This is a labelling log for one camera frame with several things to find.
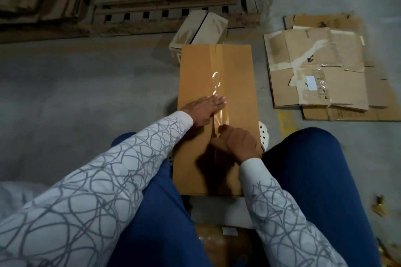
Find flat brown cardboard sheet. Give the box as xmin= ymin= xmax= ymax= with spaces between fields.
xmin=282 ymin=13 xmax=401 ymax=122

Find wooden pallet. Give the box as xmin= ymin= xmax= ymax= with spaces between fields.
xmin=0 ymin=0 xmax=264 ymax=43

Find person's left hand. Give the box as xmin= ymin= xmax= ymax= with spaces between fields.
xmin=178 ymin=94 xmax=228 ymax=128

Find person's left forearm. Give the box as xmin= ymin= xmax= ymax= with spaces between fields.
xmin=0 ymin=110 xmax=195 ymax=267

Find crumpled brown tape scraps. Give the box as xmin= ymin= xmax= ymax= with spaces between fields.
xmin=376 ymin=237 xmax=401 ymax=267

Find brown plastic-wrapped stool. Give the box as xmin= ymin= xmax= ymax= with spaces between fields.
xmin=193 ymin=222 xmax=256 ymax=267

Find white woven sack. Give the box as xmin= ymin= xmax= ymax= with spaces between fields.
xmin=0 ymin=180 xmax=52 ymax=222

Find person's right white clog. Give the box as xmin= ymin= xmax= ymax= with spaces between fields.
xmin=257 ymin=120 xmax=271 ymax=153

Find person's blue trousers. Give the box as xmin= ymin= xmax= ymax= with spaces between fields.
xmin=105 ymin=126 xmax=384 ymax=267

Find large black-label cardboard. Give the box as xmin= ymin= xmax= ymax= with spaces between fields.
xmin=172 ymin=43 xmax=263 ymax=198

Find person's right forearm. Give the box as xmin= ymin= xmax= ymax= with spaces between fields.
xmin=237 ymin=156 xmax=350 ymax=267

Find person's right hand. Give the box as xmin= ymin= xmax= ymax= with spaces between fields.
xmin=209 ymin=123 xmax=263 ymax=165

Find small brown cardboard box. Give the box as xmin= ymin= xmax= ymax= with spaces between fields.
xmin=168 ymin=10 xmax=230 ymax=68

